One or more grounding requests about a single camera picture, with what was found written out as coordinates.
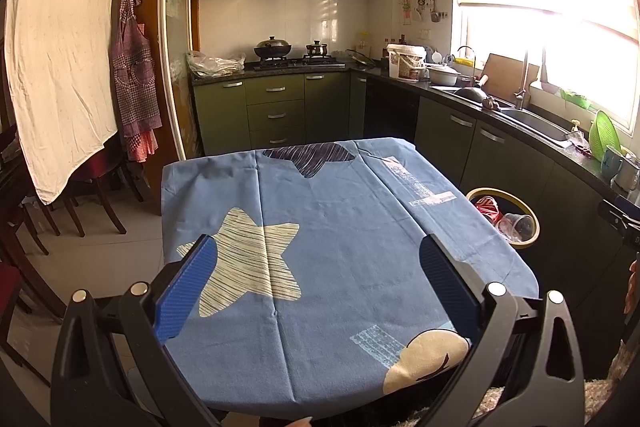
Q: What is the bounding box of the white hanging cloth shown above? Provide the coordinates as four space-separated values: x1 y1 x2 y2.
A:
4 0 131 206

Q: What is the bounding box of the clear plastic bag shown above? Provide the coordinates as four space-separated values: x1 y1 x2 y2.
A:
186 51 247 80

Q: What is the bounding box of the clear plastic cup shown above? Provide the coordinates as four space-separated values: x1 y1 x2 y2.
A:
497 213 536 243

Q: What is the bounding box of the glass sliding door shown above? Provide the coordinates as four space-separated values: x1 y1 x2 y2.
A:
157 0 201 160

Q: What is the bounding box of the glass pot lid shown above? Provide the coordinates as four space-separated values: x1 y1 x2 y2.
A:
346 49 377 68

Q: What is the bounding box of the white plastic bucket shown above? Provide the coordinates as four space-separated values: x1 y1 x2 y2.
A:
387 44 428 81

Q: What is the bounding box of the long green base cabinet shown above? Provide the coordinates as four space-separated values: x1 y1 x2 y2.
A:
350 74 640 378

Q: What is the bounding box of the blue star-print tablecloth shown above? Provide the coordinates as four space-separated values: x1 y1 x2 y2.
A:
160 137 541 420

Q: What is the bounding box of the dark wooden chair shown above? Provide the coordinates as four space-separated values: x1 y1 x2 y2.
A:
65 147 146 238

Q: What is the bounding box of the black frying pan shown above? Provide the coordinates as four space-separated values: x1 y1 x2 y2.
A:
452 76 491 105

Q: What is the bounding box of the black bin with yellow rim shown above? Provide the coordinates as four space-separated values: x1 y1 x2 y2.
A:
465 188 541 250

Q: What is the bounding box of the black kitchen countertop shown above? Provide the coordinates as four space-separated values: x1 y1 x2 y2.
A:
190 59 640 208

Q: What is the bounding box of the red soda can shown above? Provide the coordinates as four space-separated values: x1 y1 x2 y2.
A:
474 196 503 225

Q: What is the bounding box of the green plastic colander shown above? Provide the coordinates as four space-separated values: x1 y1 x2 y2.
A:
588 109 622 158

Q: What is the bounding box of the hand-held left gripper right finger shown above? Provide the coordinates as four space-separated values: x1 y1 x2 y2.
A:
400 234 586 427

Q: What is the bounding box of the person's right hand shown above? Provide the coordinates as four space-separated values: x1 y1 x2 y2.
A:
624 259 640 315

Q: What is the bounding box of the checked purple apron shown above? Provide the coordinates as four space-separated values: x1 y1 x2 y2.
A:
111 0 163 164

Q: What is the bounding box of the green base cabinet with drawers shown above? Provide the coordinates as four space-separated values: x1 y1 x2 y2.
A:
192 72 368 156

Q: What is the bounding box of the steel kitchen faucet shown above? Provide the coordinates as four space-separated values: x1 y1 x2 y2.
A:
514 52 533 110

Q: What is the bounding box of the green rag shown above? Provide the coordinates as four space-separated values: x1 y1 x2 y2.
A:
559 88 593 110

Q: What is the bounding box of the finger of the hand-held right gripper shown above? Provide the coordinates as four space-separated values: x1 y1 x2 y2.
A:
597 198 640 238

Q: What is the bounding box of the steel kitchen sink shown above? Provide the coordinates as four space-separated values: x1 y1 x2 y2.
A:
500 107 576 148

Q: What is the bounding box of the wall utensil rack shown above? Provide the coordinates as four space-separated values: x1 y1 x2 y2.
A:
399 0 448 26

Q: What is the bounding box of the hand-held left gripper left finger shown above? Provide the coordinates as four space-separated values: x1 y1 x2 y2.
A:
50 234 221 427

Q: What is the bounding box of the white enamel pot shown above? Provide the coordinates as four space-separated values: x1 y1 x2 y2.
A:
427 63 461 88

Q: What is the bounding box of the teal mug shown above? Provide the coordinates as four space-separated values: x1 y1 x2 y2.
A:
602 146 626 180

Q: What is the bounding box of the wooden cutting board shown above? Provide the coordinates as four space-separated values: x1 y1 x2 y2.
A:
480 53 542 100

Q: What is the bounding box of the black gas stove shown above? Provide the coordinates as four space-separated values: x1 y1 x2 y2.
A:
250 54 347 72

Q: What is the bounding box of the metal cup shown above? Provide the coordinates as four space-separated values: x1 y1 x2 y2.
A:
614 154 640 192

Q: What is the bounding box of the black wok with lid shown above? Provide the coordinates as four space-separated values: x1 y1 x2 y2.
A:
253 36 293 60

